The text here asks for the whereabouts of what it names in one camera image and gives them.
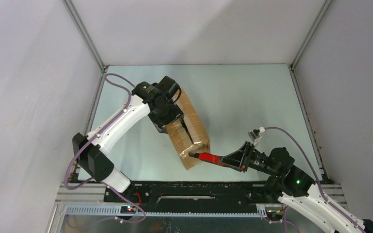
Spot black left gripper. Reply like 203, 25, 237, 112
148, 100, 185, 134

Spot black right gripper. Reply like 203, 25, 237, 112
218, 141, 281, 177

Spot red black utility knife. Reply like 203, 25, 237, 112
188, 152, 227, 166

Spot brown cardboard express box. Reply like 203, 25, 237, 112
166, 91, 210, 170

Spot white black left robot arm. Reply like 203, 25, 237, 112
72, 76, 184, 202

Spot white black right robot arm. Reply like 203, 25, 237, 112
218, 142, 373, 233

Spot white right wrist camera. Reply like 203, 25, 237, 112
248, 127, 265, 143

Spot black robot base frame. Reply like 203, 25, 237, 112
101, 181, 284, 219

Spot aluminium left corner post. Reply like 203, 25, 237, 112
62, 0, 106, 71

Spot aluminium corner post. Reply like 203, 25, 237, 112
289, 0, 334, 69
62, 0, 106, 71

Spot aluminium right corner post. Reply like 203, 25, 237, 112
289, 0, 334, 69

